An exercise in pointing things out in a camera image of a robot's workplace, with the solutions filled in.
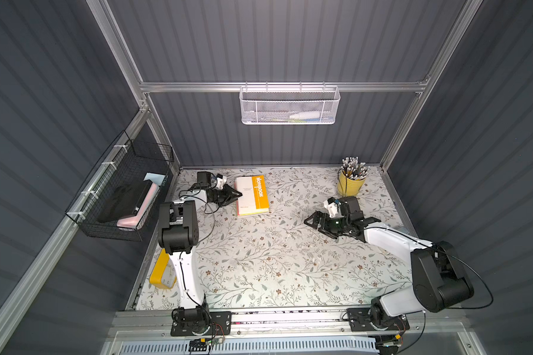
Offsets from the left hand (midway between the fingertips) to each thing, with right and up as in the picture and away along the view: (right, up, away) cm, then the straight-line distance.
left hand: (242, 194), depth 100 cm
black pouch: (-33, 0, -32) cm, 46 cm away
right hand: (+29, -12, -12) cm, 34 cm away
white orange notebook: (+5, -2, +2) cm, 6 cm away
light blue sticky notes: (-30, +7, -19) cm, 36 cm away
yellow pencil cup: (+49, +4, +2) cm, 49 cm away
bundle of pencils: (+48, +11, -6) cm, 50 cm away
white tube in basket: (+28, +34, -6) cm, 45 cm away
